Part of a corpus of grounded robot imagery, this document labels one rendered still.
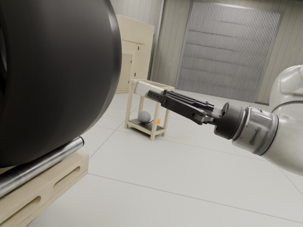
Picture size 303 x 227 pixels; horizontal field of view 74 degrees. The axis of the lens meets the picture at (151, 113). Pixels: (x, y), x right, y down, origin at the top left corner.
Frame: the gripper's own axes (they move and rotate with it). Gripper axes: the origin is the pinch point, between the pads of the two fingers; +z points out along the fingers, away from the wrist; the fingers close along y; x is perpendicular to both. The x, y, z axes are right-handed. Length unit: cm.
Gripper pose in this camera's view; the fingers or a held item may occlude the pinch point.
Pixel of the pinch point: (149, 91)
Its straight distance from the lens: 46.7
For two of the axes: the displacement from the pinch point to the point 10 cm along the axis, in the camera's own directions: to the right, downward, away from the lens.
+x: -2.9, 9.0, 3.2
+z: -9.1, -3.6, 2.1
